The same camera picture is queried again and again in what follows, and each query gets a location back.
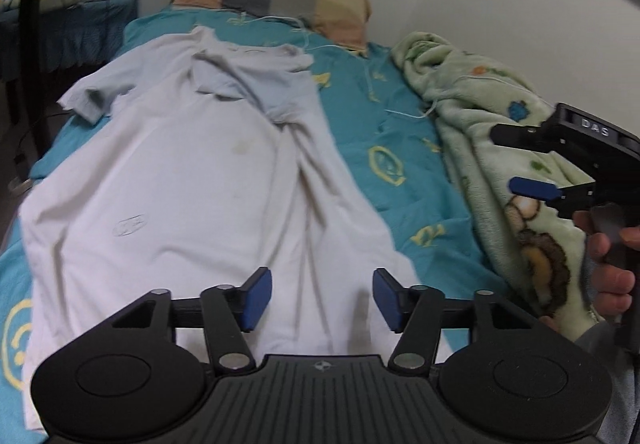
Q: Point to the teal printed bed sheet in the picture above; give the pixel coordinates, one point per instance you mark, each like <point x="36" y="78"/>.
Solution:
<point x="400" y="124"/>

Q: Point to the wooden table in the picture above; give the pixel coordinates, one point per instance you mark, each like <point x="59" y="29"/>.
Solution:
<point x="32" y="49"/>

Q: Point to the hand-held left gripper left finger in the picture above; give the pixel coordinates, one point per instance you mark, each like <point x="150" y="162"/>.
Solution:
<point x="257" y="299"/>

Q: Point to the green fleece blanket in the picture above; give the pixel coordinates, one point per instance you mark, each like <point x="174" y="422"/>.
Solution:
<point x="480" y="99"/>

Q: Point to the person's right hand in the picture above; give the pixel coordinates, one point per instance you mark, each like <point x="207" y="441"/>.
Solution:
<point x="610" y="281"/>

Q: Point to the white t-shirt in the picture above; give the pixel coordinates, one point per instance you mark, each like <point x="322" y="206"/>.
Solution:
<point x="200" y="199"/>

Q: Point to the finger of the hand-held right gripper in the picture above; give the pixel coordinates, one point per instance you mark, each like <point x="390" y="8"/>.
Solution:
<point x="520" y="135"/>
<point x="532" y="188"/>

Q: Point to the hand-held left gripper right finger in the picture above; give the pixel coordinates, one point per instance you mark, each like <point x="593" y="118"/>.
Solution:
<point x="387" y="299"/>

